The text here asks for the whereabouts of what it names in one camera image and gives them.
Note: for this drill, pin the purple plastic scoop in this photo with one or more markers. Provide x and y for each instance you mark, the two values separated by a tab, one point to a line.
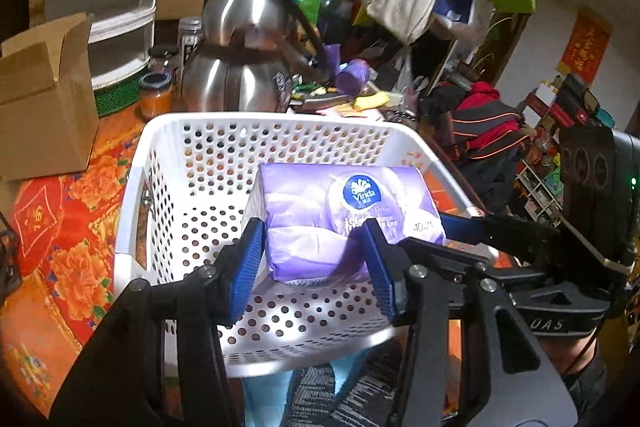
350	78

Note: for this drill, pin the red wall scroll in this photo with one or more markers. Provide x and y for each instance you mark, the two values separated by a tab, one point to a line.
586	46

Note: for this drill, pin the brown cardboard box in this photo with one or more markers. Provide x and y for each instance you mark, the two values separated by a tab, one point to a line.
48	111

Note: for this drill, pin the red black jacket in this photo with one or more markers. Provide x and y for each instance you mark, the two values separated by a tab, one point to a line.
481	135

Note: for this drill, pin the light blue cloth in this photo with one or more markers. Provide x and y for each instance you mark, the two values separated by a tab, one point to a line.
265	396

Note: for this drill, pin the purple tissue pack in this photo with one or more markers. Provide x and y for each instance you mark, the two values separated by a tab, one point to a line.
312	214

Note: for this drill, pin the orange glass jar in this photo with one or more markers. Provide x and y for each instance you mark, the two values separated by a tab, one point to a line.
155	94

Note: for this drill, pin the white perforated plastic basket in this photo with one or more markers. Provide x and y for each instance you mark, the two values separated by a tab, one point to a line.
197	180

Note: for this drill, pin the stainless steel kettle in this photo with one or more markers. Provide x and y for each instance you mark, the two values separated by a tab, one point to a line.
249	56

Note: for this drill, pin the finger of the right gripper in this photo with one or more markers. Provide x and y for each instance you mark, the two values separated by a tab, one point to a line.
464	230
527	241

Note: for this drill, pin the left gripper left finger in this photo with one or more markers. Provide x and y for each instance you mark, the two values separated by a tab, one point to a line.
236	267

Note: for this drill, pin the cluttered white shelf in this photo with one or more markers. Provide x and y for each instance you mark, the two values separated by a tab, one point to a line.
561	104

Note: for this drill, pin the black knit glove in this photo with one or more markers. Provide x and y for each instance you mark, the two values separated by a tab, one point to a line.
359	392

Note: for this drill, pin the red floral tablecloth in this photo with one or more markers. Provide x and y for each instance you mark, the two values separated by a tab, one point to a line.
67	229

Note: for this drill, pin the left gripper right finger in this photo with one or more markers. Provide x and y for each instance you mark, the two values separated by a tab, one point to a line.
387	265

